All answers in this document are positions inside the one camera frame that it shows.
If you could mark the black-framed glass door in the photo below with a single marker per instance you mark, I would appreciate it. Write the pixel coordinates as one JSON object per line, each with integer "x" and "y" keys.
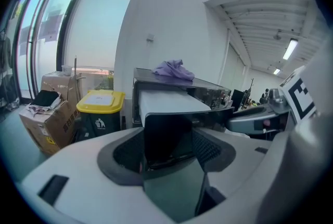
{"x": 62, "y": 23}

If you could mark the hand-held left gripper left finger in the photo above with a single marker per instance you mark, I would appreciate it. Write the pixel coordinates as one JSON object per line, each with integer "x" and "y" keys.
{"x": 86, "y": 178}

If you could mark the black washing machine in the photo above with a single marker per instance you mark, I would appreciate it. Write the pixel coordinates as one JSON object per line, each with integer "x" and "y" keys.
{"x": 208, "y": 95}

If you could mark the clothes rack with garments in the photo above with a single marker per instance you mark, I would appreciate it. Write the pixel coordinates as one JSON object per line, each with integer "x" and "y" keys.
{"x": 6, "y": 74}

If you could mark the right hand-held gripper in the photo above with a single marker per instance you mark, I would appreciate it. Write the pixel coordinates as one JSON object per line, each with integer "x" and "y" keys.
{"x": 299, "y": 98}

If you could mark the small white cup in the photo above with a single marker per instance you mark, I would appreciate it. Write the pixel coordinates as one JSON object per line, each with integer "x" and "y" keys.
{"x": 66, "y": 70}

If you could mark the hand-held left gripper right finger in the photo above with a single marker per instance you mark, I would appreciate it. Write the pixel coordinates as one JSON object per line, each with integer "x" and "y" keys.
{"x": 242, "y": 165}

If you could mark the green plant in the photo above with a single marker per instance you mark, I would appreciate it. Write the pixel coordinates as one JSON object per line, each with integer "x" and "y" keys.
{"x": 105, "y": 82}

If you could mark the ceiling tube light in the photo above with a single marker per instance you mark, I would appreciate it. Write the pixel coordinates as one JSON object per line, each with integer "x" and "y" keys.
{"x": 290, "y": 49}
{"x": 276, "y": 71}

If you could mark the black cloth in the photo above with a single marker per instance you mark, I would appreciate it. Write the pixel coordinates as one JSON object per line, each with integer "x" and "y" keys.
{"x": 45, "y": 98}

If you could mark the open cardboard box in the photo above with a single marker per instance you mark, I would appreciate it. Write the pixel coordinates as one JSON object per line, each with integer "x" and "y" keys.
{"x": 52, "y": 132}

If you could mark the yellow-lidded black trash bin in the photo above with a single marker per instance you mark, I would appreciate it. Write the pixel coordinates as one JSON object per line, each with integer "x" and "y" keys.
{"x": 101, "y": 119}

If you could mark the black flat monitor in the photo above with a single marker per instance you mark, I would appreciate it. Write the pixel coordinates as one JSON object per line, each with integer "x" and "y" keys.
{"x": 238, "y": 99}

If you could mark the white pull-out drawer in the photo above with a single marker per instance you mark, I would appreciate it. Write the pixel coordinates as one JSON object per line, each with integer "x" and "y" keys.
{"x": 166, "y": 103}

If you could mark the purple cloth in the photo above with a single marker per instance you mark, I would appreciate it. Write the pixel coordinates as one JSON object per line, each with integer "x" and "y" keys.
{"x": 174, "y": 69}

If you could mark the pale pink cloth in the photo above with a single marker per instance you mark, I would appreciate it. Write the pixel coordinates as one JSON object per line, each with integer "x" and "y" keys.
{"x": 39, "y": 110}

